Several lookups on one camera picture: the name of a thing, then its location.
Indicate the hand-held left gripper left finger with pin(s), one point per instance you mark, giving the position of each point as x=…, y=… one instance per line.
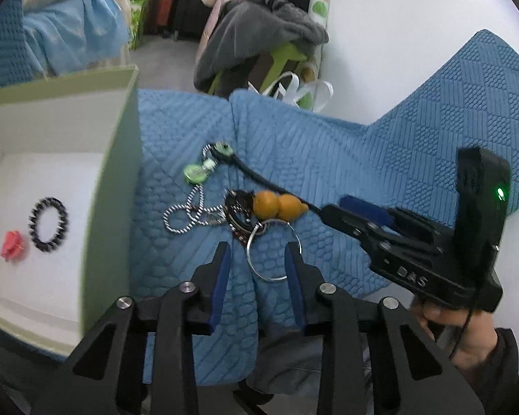
x=222, y=279

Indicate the blue quilted headboard cushion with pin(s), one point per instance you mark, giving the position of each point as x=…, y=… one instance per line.
x=4, y=52

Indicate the grey cloth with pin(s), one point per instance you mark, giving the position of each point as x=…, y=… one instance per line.
x=285, y=363

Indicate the blue quilted pillow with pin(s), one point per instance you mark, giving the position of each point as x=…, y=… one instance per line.
x=450, y=103

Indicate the green shopping bag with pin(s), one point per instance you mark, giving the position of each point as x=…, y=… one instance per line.
x=137, y=21

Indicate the grey clothes pile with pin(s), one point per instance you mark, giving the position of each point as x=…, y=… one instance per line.
x=251, y=30

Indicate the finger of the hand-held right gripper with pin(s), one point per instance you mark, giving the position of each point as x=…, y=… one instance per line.
x=363, y=206
x=350, y=222

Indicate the red suitcase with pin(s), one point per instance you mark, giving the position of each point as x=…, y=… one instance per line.
x=159, y=8

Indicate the person's right hand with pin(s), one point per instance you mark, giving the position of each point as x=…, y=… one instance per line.
x=458, y=333

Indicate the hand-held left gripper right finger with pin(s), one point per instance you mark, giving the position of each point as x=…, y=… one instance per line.
x=294, y=283

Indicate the light blue bed sheet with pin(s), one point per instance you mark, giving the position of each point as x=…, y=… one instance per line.
x=73, y=30

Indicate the green chair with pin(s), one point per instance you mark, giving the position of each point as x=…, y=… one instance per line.
x=281, y=58

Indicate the black suitcase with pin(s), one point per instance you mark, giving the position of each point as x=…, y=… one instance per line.
x=188, y=0

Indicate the person's right forearm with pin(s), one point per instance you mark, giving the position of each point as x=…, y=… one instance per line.
x=497, y=371

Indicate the blue quilted blanket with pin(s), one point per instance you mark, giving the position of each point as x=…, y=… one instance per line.
x=285, y=138

